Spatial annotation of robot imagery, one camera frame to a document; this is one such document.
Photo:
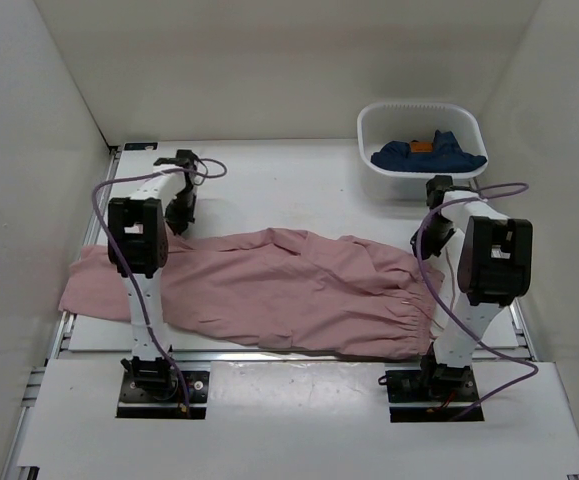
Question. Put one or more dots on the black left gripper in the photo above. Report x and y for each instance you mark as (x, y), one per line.
(181, 219)

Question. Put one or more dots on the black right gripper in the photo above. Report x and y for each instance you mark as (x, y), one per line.
(429, 248)

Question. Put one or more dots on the pink trousers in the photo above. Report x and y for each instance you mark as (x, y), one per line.
(281, 289)

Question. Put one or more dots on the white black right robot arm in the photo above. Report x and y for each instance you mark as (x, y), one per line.
(494, 269)

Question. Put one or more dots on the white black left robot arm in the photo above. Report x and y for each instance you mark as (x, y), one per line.
(139, 248)

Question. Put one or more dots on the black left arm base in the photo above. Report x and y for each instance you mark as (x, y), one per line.
(152, 390)

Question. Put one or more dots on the dark blue folded trousers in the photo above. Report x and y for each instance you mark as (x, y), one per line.
(443, 155)

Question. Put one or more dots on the dark label sticker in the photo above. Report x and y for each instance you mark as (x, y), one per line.
(140, 146)

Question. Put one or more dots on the white plastic basin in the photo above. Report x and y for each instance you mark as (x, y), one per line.
(383, 122)

